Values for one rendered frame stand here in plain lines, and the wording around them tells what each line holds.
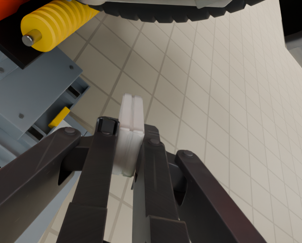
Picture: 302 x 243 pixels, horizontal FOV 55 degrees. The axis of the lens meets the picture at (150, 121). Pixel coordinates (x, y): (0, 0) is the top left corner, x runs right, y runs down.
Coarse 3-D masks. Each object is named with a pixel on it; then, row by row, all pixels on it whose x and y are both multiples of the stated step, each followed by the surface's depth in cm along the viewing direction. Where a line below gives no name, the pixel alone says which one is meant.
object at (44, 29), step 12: (60, 0) 47; (72, 0) 48; (36, 12) 42; (48, 12) 43; (60, 12) 45; (72, 12) 47; (84, 12) 50; (96, 12) 55; (24, 24) 43; (36, 24) 42; (48, 24) 42; (60, 24) 44; (72, 24) 47; (24, 36) 41; (36, 36) 42; (48, 36) 43; (60, 36) 45; (36, 48) 45; (48, 48) 44
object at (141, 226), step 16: (144, 144) 15; (160, 144) 16; (144, 160) 14; (160, 160) 14; (144, 176) 12; (160, 176) 13; (144, 192) 11; (160, 192) 12; (144, 208) 11; (160, 208) 11; (176, 208) 11; (144, 224) 10; (160, 224) 9; (176, 224) 9; (144, 240) 9; (160, 240) 8; (176, 240) 9
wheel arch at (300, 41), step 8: (280, 0) 58; (288, 0) 56; (296, 0) 53; (280, 8) 55; (288, 8) 53; (296, 8) 51; (288, 16) 50; (296, 16) 48; (288, 24) 48; (296, 24) 46; (288, 32) 45; (296, 32) 44; (288, 40) 43; (296, 40) 42; (288, 48) 43
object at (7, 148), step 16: (80, 80) 94; (64, 96) 87; (80, 96) 91; (48, 112) 83; (64, 112) 82; (0, 128) 71; (32, 128) 73; (48, 128) 80; (0, 144) 70; (16, 144) 72; (32, 144) 73; (0, 160) 70
